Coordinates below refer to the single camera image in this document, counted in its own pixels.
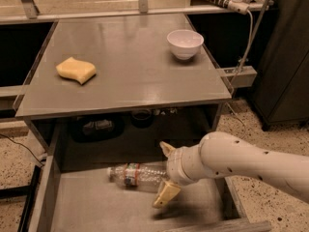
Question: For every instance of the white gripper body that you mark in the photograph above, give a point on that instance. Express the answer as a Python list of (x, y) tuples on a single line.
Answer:
[(175, 168)]

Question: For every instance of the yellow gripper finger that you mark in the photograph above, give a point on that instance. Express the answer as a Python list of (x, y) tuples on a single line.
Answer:
[(166, 192), (166, 148)]

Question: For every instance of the clear plastic water bottle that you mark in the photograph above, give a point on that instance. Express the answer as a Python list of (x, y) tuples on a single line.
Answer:
[(137, 176)]

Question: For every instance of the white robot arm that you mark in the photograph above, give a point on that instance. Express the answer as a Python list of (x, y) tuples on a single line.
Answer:
[(220, 155)]

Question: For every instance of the dark cup under counter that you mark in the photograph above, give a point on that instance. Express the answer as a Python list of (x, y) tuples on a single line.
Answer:
[(141, 118)]

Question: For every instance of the black bin under counter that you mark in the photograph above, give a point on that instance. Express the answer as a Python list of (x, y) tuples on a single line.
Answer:
[(95, 128)]

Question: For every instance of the open grey drawer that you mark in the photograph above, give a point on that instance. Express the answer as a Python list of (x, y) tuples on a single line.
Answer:
[(75, 194)]

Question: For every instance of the white ceramic bowl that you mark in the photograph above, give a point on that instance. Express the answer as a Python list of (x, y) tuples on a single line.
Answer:
[(184, 44)]

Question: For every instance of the yellow sponge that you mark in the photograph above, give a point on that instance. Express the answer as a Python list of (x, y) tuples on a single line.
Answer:
[(80, 71)]

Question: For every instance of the white power strip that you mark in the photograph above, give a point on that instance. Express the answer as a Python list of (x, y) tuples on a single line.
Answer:
[(238, 6)]

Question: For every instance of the metal bracket at counter side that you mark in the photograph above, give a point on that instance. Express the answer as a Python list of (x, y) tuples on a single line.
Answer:
[(238, 79)]

